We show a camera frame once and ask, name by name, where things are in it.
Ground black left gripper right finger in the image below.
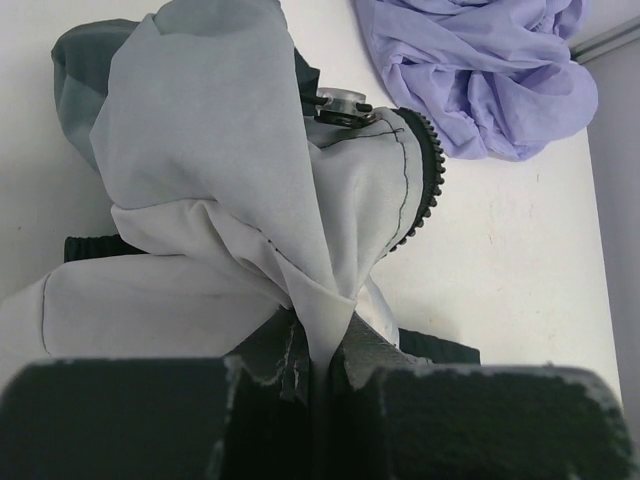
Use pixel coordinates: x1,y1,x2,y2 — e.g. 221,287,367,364
326,318,633,479

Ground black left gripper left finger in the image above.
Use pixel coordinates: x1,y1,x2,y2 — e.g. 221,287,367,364
1,319,310,479

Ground dark green grey jacket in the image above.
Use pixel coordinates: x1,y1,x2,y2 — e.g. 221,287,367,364
1,1,480,378

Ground crumpled lavender cloth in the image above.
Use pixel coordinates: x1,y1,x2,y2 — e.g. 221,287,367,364
353,1,598,161

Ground right aluminium corner post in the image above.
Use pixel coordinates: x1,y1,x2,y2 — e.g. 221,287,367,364
571,17,639,64

